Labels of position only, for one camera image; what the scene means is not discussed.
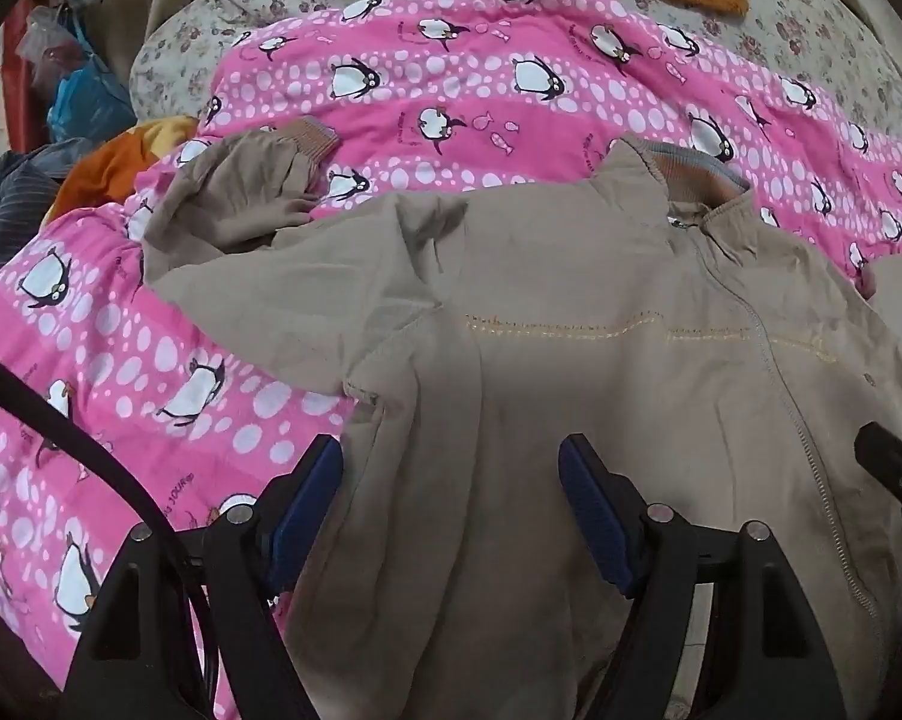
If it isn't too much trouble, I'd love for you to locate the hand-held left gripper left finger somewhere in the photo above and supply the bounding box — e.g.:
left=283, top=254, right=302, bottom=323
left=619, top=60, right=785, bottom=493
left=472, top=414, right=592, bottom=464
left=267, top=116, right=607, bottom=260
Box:
left=59, top=435, right=345, bottom=720

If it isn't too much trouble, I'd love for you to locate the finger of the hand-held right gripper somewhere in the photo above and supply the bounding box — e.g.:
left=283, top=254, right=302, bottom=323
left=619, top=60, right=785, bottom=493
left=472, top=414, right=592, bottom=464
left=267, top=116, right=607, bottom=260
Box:
left=854, top=421, right=902, bottom=541

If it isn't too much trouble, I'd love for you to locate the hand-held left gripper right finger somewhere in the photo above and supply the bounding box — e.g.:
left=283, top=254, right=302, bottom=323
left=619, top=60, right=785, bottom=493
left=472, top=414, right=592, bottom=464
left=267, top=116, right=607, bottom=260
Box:
left=558, top=433, right=849, bottom=720

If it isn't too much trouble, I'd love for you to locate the beige zip jacket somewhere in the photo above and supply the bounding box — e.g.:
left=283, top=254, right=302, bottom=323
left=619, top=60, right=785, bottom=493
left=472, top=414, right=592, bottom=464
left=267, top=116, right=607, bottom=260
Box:
left=142, top=129, right=902, bottom=720

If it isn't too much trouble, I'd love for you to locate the pink penguin print blanket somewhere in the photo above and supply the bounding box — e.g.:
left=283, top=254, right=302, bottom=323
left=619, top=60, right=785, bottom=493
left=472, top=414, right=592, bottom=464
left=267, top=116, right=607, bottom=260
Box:
left=0, top=0, right=902, bottom=720

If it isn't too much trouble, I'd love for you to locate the orange cloth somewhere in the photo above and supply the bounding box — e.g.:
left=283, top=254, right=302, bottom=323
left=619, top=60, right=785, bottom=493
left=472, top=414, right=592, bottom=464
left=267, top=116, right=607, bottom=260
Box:
left=46, top=116, right=201, bottom=224

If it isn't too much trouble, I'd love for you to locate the dark striped cloth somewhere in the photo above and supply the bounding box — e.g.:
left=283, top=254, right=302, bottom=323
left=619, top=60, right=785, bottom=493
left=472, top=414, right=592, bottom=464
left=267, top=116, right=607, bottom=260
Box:
left=0, top=139, right=106, bottom=287

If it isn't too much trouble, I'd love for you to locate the floral bed sheet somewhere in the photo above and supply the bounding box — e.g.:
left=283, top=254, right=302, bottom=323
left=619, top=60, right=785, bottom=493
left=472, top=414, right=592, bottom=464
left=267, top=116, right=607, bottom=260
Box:
left=128, top=0, right=902, bottom=188

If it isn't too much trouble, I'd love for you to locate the blue plastic bag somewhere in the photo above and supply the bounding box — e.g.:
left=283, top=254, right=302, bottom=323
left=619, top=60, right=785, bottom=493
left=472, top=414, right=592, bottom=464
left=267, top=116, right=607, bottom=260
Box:
left=46, top=64, right=136, bottom=145

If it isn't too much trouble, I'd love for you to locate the clear plastic bag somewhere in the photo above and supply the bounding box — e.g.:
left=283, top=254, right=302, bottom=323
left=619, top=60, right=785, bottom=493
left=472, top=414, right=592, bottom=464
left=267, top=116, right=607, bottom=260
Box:
left=14, top=6, right=86, bottom=85

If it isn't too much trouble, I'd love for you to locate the black cable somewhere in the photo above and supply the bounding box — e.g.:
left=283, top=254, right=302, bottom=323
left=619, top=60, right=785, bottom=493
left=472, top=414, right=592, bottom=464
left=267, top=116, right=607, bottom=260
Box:
left=0, top=343, right=231, bottom=720

